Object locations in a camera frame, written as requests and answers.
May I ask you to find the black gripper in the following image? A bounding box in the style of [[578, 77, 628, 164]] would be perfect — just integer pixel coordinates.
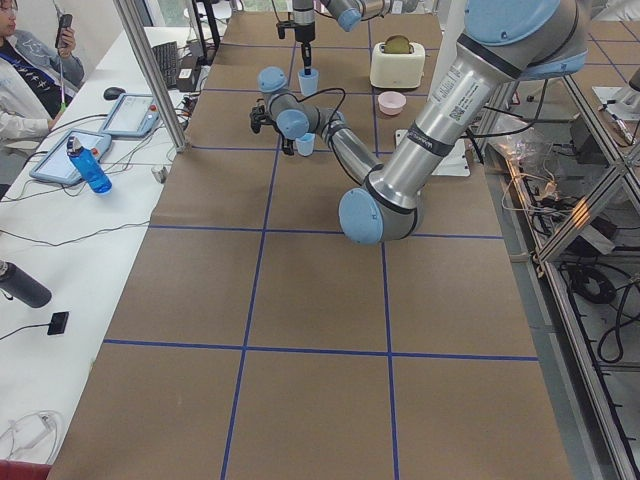
[[273, 125, 295, 156], [292, 0, 315, 76]]

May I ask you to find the blue cup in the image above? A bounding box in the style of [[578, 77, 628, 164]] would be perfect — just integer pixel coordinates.
[[298, 68, 319, 97], [294, 133, 316, 157]]

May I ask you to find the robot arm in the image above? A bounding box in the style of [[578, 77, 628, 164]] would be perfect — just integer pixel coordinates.
[[281, 0, 418, 75], [258, 1, 592, 244]]

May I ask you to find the bread slice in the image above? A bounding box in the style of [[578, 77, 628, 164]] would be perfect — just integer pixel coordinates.
[[383, 34, 412, 55]]

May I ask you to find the cream toaster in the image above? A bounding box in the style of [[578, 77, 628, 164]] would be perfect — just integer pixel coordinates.
[[369, 42, 426, 89]]

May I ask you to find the pink bowl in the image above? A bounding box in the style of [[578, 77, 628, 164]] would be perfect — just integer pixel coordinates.
[[377, 91, 407, 116]]

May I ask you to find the black keyboard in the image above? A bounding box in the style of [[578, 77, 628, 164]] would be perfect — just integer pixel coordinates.
[[151, 41, 179, 89]]

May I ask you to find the far teach pendant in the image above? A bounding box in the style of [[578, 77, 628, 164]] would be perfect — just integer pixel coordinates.
[[100, 93, 159, 138]]

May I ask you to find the teach pendant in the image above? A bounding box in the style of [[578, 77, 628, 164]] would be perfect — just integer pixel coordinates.
[[100, 93, 159, 138], [29, 129, 112, 186]]

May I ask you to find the black computer mouse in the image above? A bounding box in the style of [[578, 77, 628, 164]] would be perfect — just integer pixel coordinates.
[[103, 87, 126, 101]]

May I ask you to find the blue water bottle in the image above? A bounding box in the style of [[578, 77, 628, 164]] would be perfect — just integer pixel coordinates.
[[66, 135, 112, 194]]

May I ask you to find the near teach pendant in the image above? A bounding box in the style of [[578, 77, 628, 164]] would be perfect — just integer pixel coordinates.
[[29, 129, 112, 186]]

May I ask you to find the seated person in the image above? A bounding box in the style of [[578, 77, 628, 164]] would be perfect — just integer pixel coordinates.
[[0, 0, 85, 146]]

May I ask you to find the black thermos bottle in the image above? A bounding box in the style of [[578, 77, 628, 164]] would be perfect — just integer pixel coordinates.
[[1, 261, 52, 308]]

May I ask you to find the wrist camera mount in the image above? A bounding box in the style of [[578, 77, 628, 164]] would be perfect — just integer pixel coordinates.
[[249, 99, 273, 134], [276, 13, 296, 40]]

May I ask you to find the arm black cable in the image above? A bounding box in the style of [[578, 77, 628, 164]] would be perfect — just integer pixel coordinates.
[[294, 87, 349, 121]]

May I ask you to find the aluminium frame post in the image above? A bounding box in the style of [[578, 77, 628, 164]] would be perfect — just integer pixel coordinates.
[[113, 0, 187, 153]]

